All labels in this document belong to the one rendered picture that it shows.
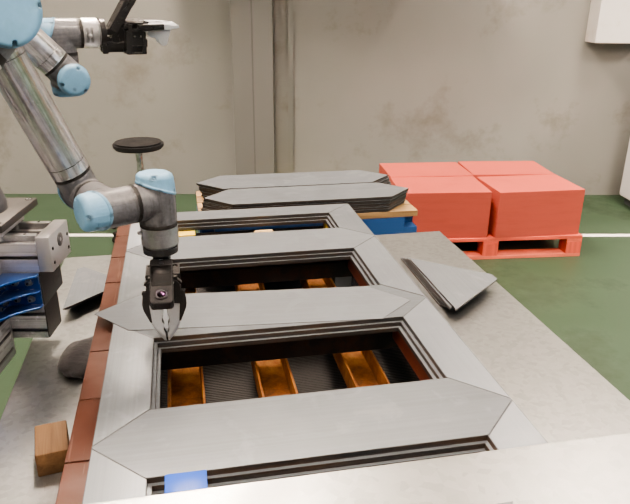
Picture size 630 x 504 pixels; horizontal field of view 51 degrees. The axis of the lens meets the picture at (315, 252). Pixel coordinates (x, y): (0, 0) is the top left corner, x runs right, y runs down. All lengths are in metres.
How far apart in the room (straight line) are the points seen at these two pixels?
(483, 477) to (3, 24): 0.92
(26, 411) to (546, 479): 1.15
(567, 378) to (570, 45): 4.25
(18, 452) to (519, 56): 4.70
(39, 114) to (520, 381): 1.12
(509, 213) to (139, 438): 3.31
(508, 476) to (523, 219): 3.51
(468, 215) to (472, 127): 1.48
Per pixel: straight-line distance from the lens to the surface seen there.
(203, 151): 5.37
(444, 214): 4.06
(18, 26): 1.15
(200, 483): 1.00
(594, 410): 1.49
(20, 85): 1.32
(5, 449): 1.51
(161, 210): 1.32
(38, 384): 1.69
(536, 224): 4.28
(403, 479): 0.75
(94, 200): 1.27
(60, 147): 1.35
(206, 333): 1.46
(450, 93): 5.37
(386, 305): 1.58
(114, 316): 1.57
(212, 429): 1.17
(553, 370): 1.60
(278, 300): 1.59
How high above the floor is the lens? 1.54
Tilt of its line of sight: 22 degrees down
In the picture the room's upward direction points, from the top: 1 degrees clockwise
